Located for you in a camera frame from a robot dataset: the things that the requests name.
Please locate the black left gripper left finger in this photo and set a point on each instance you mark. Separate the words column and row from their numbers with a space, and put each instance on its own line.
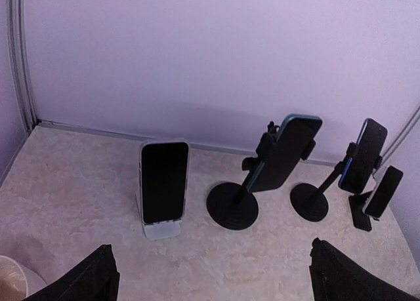
column 94, row 278

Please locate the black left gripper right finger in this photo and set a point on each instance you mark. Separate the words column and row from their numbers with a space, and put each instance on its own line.
column 334, row 276

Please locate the black round-base phone stand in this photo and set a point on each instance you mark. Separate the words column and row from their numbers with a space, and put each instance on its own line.
column 309, row 201

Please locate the silver folding phone stand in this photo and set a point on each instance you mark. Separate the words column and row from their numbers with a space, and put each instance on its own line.
column 158, row 230

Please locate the white-edged black phone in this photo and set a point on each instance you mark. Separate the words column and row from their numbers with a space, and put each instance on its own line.
column 380, row 197

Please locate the blue-edged black phone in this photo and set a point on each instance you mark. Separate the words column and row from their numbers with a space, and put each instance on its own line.
column 370, row 142

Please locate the clear-case black phone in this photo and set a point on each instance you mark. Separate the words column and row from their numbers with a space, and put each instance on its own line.
column 163, row 179

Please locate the teal-edged black phone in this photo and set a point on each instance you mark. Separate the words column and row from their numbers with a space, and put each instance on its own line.
column 280, row 148

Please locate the black folding phone stand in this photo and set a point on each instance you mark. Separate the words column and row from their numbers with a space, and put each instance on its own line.
column 357, row 202

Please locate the white mug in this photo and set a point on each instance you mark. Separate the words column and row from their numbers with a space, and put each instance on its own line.
column 17, row 281

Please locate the right aluminium frame post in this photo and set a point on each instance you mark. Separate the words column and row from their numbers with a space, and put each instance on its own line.
column 402, row 134

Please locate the aluminium frame post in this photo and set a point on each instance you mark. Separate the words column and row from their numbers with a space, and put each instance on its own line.
column 402, row 134
column 19, row 64

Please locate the left aluminium frame post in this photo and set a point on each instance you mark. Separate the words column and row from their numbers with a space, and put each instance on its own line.
column 19, row 64

